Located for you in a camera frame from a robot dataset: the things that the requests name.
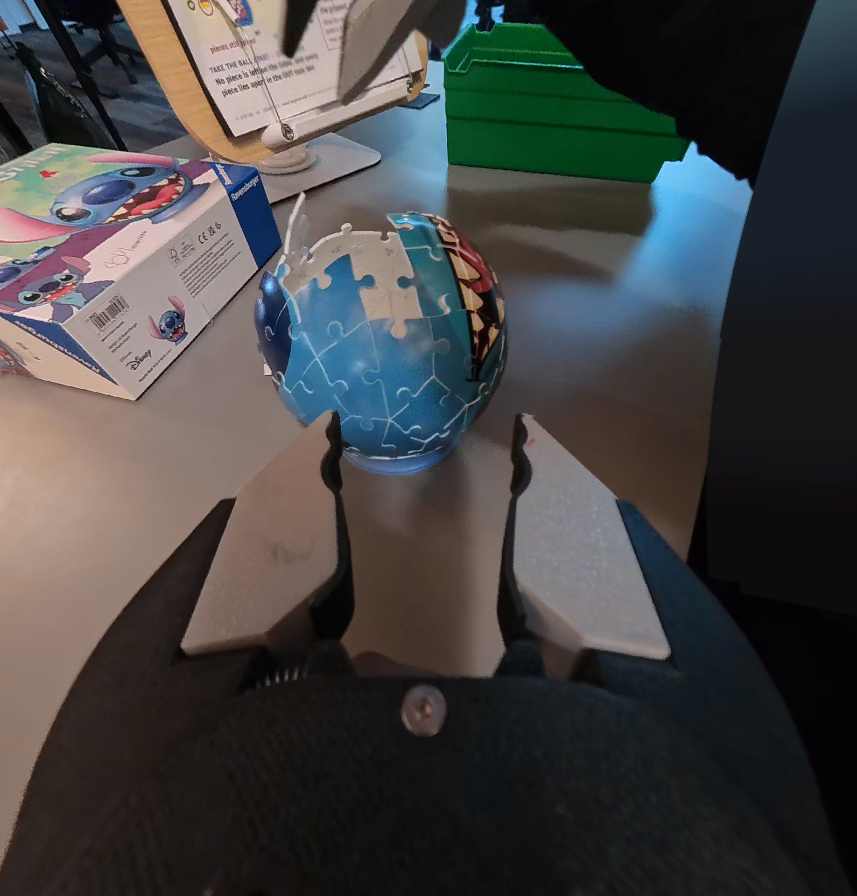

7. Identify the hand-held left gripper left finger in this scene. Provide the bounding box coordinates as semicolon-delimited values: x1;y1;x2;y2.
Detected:
180;412;356;658

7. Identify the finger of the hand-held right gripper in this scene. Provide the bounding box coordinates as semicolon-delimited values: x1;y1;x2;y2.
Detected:
337;0;438;107
280;0;326;60

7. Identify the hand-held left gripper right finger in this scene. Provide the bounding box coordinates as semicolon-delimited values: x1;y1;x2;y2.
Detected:
499;413;673;676

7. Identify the blue cartoon puzzle ball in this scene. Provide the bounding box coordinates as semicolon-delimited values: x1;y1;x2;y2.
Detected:
255;192;508;476

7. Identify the person's right forearm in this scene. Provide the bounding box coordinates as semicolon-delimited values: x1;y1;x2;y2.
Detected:
548;0;818;183

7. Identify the printed cardboard puzzle box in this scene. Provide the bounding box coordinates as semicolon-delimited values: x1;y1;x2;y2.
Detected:
0;143;282;401

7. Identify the wooden document stand with sheet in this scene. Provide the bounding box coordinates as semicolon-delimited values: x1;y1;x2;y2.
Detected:
117;0;429;204

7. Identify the green plastic bin stack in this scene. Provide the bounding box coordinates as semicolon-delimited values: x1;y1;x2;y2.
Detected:
443;24;692;184

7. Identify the dark bag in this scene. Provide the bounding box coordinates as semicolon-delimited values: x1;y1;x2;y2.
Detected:
15;42;128;151

